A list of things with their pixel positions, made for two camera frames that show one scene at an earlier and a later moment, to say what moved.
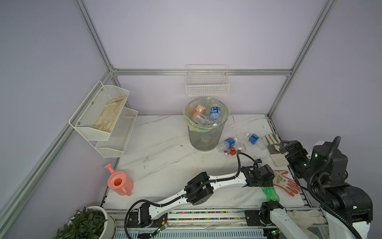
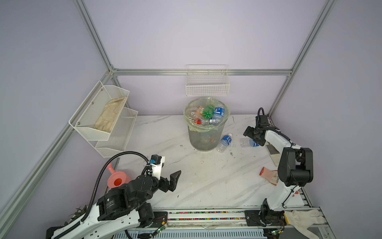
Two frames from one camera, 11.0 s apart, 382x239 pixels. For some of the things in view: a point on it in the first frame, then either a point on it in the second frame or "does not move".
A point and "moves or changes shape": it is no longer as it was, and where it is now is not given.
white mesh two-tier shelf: [103, 119] does not move
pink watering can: [119, 182] does not move
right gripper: [297, 150] to [248, 132]
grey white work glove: [279, 159] does not move
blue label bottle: [215, 116] moves or changes shape
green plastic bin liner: [189, 107] does not move
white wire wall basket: [207, 80] does not move
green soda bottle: [270, 193] to [208, 112]
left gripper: [269, 182] to [165, 186]
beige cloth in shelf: [106, 119] does not move
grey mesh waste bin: [208, 140] does not move
